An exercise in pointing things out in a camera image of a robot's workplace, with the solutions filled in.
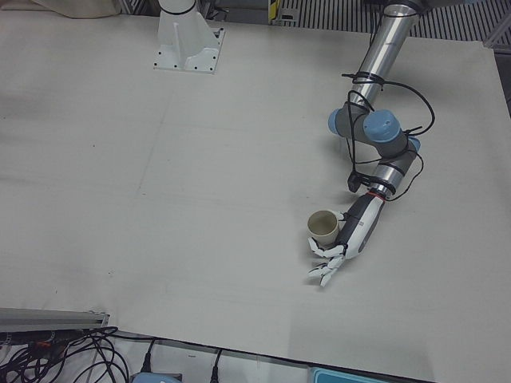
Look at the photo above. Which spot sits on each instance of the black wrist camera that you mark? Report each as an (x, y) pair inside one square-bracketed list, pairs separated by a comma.
[(353, 182)]

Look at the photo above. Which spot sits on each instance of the teal plastic bin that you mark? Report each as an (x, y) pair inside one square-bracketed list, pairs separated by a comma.
[(371, 377)]

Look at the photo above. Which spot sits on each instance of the black ribbed grating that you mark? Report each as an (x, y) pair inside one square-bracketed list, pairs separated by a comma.
[(319, 16)]

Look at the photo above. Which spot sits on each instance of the beige paper cup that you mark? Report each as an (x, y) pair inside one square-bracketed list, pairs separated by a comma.
[(321, 225)]

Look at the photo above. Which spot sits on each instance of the white pedestal mount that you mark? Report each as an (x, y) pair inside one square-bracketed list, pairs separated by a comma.
[(179, 48)]

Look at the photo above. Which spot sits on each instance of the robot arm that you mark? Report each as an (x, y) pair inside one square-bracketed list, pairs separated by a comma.
[(383, 52)]

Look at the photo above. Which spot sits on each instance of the yellow black striped post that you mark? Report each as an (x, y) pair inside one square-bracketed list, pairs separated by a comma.
[(273, 8)]

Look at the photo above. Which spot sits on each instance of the beige fabric cover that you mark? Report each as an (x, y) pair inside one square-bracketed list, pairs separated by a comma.
[(80, 6)]

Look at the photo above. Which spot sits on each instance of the aluminium frame profile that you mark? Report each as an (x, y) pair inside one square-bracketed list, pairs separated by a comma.
[(499, 38), (135, 5)]

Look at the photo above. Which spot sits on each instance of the aluminium rail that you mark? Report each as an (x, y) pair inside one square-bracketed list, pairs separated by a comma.
[(48, 317)]

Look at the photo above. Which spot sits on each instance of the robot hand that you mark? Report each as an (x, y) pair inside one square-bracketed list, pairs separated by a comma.
[(361, 227)]

